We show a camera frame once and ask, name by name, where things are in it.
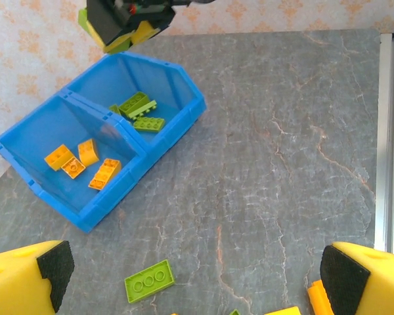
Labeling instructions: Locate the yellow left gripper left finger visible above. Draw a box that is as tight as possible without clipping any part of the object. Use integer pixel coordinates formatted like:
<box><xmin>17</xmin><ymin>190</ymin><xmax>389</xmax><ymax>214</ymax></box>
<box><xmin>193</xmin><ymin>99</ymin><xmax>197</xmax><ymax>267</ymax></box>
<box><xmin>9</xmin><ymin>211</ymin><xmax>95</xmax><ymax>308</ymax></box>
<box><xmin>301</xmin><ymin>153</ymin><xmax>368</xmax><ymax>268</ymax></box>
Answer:
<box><xmin>0</xmin><ymin>240</ymin><xmax>76</xmax><ymax>315</ymax></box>

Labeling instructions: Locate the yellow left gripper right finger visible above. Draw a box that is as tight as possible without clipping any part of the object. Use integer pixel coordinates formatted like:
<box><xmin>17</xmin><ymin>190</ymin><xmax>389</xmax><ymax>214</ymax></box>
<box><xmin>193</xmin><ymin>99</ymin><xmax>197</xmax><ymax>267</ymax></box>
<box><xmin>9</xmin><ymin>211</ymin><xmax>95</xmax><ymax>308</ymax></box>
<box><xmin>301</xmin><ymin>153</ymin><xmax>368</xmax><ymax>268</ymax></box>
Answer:
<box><xmin>320</xmin><ymin>241</ymin><xmax>394</xmax><ymax>315</ymax></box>

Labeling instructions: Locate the blue divided plastic bin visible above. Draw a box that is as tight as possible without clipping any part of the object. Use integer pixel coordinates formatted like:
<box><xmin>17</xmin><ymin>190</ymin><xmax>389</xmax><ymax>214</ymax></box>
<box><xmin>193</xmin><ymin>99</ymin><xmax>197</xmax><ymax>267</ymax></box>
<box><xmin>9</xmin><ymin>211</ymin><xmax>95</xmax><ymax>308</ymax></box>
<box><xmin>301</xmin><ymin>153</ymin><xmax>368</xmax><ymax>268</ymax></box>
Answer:
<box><xmin>0</xmin><ymin>51</ymin><xmax>207</xmax><ymax>234</ymax></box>

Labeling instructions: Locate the aluminium table side rail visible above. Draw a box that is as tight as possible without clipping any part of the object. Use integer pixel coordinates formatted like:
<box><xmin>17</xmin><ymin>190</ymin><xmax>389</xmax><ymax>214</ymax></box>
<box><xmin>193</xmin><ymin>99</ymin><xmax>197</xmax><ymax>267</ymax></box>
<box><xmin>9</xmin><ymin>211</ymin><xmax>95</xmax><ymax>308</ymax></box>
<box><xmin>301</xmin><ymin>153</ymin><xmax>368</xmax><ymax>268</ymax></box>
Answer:
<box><xmin>374</xmin><ymin>16</ymin><xmax>394</xmax><ymax>257</ymax></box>

